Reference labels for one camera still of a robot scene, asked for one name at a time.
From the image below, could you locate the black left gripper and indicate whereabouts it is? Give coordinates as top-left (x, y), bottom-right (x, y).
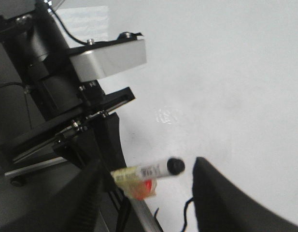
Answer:
top-left (12, 80), bottom-right (135, 183)

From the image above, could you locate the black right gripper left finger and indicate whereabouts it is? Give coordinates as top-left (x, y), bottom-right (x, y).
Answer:
top-left (0, 160), bottom-right (103, 232)

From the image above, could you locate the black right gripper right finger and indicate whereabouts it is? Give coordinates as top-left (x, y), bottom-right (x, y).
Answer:
top-left (192, 157), bottom-right (298, 232)

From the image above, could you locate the white marker with taped magnet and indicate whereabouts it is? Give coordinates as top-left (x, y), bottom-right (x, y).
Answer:
top-left (111, 157), bottom-right (185, 201)

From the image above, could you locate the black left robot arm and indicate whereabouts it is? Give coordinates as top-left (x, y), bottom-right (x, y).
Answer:
top-left (0, 0), bottom-right (145, 190)

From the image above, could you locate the white whiteboard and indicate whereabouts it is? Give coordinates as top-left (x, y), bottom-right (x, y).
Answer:
top-left (58, 0), bottom-right (298, 232)

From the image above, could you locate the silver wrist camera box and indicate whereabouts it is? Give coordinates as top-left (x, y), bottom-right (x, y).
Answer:
top-left (70, 39), bottom-right (146, 82)

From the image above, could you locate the black camera cable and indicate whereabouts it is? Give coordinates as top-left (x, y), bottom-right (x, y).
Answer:
top-left (46, 7), bottom-right (88, 45)

